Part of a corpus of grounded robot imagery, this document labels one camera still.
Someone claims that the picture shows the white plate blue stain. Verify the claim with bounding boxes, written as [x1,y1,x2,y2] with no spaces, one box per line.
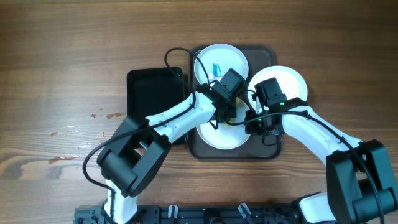
[248,65,308,112]

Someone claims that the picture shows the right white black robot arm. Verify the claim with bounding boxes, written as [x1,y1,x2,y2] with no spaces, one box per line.
[244,102,397,223]

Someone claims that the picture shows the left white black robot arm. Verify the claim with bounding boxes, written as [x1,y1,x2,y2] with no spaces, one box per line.
[97,90,236,223]

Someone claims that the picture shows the brown serving tray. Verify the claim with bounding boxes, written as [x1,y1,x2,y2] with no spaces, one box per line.
[188,45,283,161]

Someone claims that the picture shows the black plastic water tray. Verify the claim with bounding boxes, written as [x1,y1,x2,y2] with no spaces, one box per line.
[127,67,185,124]

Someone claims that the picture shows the far plate with blue stain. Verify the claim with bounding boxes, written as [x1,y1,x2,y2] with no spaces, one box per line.
[193,44,249,84]

